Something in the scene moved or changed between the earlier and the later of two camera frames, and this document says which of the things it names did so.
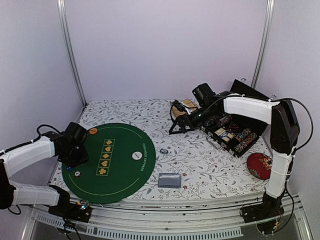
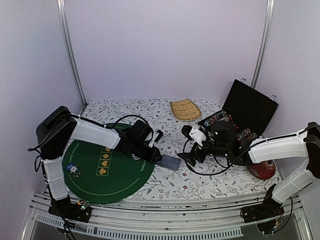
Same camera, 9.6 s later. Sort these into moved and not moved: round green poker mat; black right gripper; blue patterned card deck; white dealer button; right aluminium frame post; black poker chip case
Moved: blue patterned card deck; black right gripper
Not moved: round green poker mat; right aluminium frame post; black poker chip case; white dealer button
